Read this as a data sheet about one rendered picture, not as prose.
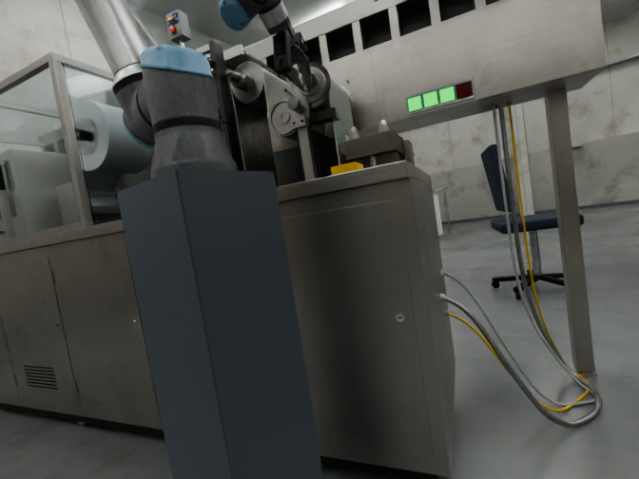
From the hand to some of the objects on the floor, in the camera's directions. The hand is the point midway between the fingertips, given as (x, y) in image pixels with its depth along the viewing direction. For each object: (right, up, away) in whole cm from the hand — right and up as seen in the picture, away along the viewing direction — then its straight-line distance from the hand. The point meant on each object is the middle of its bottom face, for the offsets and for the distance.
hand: (305, 87), depth 109 cm
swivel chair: (+172, -88, +146) cm, 242 cm away
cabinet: (-62, -131, +55) cm, 155 cm away
